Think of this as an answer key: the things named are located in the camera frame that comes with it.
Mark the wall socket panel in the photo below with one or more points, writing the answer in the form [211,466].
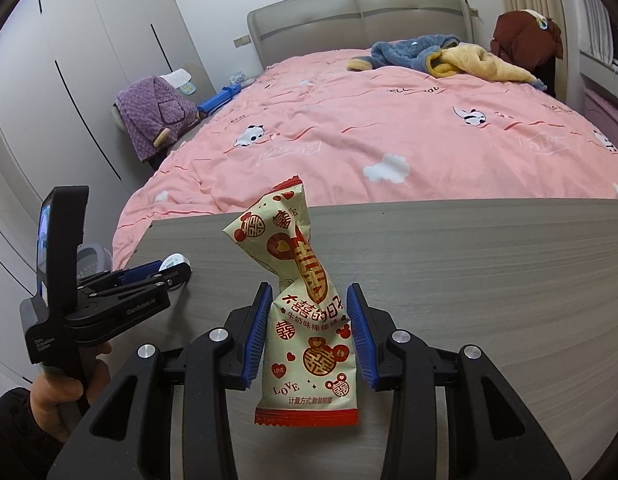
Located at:
[242,40]

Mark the white round disc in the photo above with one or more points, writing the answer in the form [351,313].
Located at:
[170,261]

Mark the blue long box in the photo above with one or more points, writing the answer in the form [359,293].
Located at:
[216,100]

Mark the purple fleece robe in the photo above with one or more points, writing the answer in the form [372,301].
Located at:
[154,110]

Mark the white patterned cloth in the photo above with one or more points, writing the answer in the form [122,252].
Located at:
[176,77]

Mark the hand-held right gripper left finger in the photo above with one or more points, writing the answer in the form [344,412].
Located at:
[256,335]

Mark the grey perforated plastic basket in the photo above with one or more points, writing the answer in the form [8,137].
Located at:
[96,255]

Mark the maroon jacket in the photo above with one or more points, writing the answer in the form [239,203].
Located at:
[524,35]

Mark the grey padded headboard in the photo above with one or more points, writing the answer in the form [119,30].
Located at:
[339,15]

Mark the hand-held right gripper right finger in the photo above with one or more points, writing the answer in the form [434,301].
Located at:
[361,335]

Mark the person's left hand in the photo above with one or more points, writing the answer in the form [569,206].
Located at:
[54,400]

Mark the yellow fleece garment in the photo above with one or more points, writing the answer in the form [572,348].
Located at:
[484,62]

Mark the blue fleece robe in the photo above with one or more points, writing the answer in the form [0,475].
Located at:
[404,52]

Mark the cream and red snack packet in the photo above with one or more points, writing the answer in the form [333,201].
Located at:
[309,350]

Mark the bed with pink cover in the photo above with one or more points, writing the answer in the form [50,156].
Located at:
[389,125]

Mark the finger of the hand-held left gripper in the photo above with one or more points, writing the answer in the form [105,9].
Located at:
[176,276]
[134,275]

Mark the white sheer curtain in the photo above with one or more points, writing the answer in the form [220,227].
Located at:
[594,20]

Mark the person's left forearm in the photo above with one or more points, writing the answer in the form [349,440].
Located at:
[19,440]

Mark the white wardrobe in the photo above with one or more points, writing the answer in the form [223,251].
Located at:
[89,60]

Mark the small clear packets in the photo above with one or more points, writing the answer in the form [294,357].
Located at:
[240,80]

